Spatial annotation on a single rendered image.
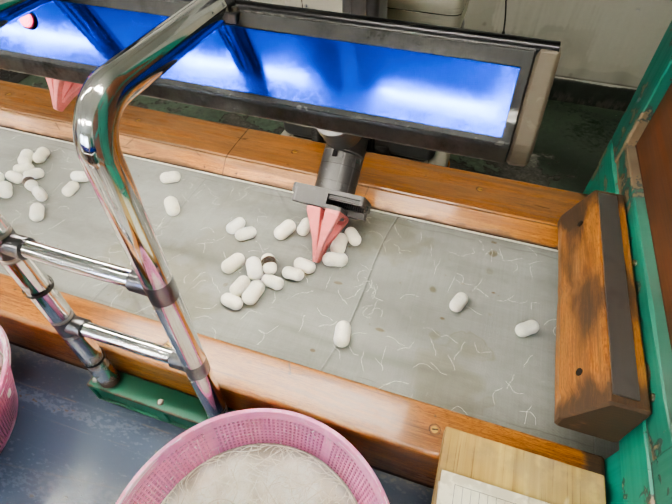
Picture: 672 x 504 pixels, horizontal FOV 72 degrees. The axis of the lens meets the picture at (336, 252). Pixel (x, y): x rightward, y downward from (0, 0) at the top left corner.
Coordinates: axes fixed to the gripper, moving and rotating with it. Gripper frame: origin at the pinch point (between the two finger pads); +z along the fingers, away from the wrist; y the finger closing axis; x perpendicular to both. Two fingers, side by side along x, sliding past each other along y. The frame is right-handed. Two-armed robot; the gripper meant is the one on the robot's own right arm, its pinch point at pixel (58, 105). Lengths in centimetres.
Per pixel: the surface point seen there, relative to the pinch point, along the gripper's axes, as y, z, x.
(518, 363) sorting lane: 80, 22, -8
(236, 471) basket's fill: 53, 38, -21
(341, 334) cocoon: 59, 23, -12
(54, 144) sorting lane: -3.6, 6.3, 4.5
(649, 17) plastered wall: 132, -116, 153
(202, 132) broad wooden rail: 22.9, -1.8, 8.4
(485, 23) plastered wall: 65, -109, 162
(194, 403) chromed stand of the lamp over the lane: 45, 35, -17
